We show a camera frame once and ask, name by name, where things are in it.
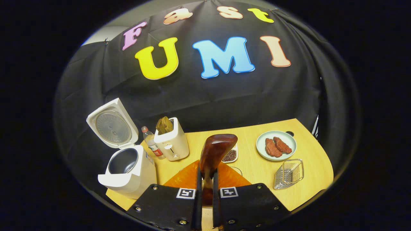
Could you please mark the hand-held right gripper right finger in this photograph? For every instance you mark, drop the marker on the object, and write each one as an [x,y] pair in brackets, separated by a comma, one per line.
[250,205]

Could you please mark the clear plastic bottle red label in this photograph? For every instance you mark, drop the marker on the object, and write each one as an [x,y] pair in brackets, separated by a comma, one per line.
[152,144]

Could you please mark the white toaster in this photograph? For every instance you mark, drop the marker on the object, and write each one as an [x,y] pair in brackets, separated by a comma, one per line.
[173,144]

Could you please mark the black backdrop cloth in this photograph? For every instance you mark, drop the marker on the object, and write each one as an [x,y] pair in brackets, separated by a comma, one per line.
[224,96]

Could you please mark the white metal rack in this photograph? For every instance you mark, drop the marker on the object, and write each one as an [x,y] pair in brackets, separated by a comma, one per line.
[316,128]

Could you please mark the brown bread slice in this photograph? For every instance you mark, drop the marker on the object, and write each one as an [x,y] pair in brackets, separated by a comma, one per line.
[168,124]
[160,126]

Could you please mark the brown wooden spoon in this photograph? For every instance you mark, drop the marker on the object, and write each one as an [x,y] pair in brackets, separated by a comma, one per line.
[215,150]

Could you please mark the white divided grain dish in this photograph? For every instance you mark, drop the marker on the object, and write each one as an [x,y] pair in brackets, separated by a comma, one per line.
[230,155]

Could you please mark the pale green plate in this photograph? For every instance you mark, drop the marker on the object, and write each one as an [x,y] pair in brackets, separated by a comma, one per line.
[260,146]

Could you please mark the red meat piece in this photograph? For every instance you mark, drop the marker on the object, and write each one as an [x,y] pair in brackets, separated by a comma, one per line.
[284,146]
[272,148]

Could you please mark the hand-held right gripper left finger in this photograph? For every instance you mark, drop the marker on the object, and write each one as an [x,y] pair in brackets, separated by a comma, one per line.
[163,205]

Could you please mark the white rice cooker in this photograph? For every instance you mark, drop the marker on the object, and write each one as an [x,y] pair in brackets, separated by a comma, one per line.
[135,179]

